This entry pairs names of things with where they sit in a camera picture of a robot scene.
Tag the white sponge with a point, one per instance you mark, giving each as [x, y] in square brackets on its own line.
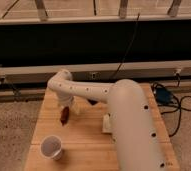
[106, 127]

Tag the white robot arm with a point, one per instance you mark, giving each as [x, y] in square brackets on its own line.
[133, 129]

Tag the black smartphone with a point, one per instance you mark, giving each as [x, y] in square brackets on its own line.
[92, 102]

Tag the blue power box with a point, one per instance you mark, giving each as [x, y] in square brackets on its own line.
[163, 96]

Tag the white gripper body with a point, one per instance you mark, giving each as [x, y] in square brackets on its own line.
[70, 103]

